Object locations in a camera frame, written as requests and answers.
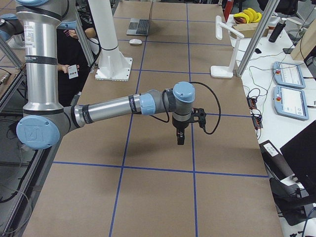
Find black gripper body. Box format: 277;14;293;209
172;118;189;136

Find white computer mouse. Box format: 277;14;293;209
129;39;142;45

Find grey laptop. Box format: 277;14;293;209
126;0;153;37

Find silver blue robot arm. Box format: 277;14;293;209
0;13;24;42
16;0;197;150

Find white desk lamp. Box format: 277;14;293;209
210;15;245;79

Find lower blue teach pendant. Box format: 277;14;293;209
273;85;309;120

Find blue teach pendant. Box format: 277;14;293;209
273;85;309;120
273;61;306;89

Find cardboard box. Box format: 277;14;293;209
230;23;269;39

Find black monitor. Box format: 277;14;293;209
280;121;316;195

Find upper blue teach pendant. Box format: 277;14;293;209
273;61;306;89

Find person in black clothes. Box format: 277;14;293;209
57;29;90;107

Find yellow bananas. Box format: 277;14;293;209
233;8;262;24

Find red bottle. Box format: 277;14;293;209
224;0;234;16

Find black water bottle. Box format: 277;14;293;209
268;18;286;42

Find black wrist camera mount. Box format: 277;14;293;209
190;108;206;129

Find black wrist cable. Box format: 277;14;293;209
161;81;221;135

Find white pedestal column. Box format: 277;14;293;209
88;0;133;81

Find aluminium frame post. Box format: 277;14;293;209
236;0;279;78

